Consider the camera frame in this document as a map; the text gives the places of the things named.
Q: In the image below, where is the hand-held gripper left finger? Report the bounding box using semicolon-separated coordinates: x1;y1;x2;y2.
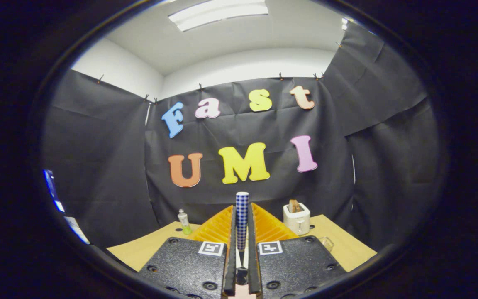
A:
139;204;237;299

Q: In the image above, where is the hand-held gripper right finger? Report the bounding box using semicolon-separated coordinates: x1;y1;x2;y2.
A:
247;203;347;299

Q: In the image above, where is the spoon with blue checked handle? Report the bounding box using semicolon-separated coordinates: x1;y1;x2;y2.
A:
236;191;250;270

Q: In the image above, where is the cream toaster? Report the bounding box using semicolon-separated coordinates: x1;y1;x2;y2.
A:
283;203;311;236

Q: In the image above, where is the clear bottle with green liquid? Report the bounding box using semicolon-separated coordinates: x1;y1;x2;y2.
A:
177;209;192;235

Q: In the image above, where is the white printed sheet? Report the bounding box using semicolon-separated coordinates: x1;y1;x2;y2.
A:
64;216;91;245

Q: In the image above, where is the black backdrop cloth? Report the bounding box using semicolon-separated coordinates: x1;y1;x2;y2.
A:
42;21;441;254

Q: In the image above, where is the blue glowing screen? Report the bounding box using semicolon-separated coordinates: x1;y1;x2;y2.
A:
43;169;65;213

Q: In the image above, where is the ceiling light fixture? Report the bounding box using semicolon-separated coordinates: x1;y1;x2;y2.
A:
168;0;269;32

